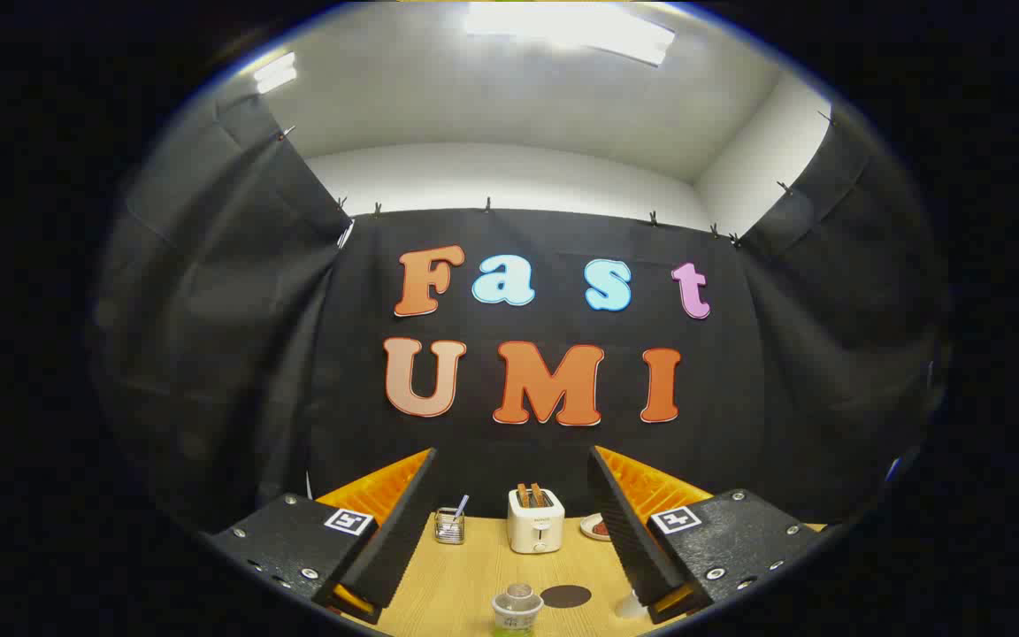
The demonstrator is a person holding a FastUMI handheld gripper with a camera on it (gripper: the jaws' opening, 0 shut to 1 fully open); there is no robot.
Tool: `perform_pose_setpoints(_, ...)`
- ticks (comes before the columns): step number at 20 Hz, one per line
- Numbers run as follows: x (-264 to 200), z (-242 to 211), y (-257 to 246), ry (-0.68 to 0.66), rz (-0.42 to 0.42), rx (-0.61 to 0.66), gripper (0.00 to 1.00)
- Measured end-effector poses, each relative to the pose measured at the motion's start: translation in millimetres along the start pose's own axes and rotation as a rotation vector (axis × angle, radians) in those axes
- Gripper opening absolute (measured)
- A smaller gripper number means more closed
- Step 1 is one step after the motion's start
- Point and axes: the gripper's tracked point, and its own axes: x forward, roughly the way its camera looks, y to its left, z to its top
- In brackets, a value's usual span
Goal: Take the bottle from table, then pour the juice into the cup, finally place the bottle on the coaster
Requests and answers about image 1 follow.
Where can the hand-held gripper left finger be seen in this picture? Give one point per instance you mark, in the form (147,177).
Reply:
(399,541)

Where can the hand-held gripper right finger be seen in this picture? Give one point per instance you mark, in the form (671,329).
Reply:
(629,541)

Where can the white cup blue inside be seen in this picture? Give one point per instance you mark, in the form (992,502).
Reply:
(626,607)

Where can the dark brown round coaster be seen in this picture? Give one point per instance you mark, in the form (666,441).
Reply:
(566,596)

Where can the clear juice bottle white label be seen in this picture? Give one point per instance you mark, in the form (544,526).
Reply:
(517,606)

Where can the white plate with red powder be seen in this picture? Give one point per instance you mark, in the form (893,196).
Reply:
(596,528)

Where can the wooden table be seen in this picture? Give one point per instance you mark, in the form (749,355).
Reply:
(474,584)

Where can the white toaster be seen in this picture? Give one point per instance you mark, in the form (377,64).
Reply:
(536,529)

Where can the brown toast slice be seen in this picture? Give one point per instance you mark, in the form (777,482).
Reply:
(522,495)
(538,495)

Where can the small ceiling light panel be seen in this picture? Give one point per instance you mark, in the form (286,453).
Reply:
(275,73)

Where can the large ceiling light panel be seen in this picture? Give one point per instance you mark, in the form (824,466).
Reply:
(571,28)

